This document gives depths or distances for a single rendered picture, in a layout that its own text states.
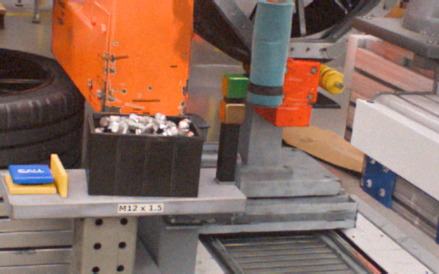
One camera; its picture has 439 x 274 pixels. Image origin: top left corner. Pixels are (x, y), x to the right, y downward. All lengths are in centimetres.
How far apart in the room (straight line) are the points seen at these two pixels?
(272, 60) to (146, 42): 50
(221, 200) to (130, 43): 35
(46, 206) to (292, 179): 108
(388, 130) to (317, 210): 131
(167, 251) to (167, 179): 55
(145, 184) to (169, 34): 32
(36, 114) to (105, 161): 44
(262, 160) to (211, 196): 91
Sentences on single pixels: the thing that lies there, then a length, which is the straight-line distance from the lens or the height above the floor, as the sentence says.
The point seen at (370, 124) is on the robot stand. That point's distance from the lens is 130.
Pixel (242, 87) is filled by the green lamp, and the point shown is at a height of 64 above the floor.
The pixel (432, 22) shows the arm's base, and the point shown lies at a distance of 140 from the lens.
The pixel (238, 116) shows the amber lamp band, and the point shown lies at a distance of 171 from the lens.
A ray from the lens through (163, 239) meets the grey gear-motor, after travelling 216.
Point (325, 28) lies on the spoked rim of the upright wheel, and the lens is 250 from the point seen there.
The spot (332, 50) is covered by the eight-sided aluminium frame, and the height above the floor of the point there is 60.
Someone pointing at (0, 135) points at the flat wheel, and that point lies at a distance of 200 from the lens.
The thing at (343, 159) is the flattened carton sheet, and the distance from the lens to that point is 353.
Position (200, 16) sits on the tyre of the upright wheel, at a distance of 234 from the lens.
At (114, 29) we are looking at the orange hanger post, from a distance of 177.
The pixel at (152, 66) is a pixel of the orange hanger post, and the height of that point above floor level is 64.
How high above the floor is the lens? 103
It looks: 16 degrees down
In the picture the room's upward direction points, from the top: 6 degrees clockwise
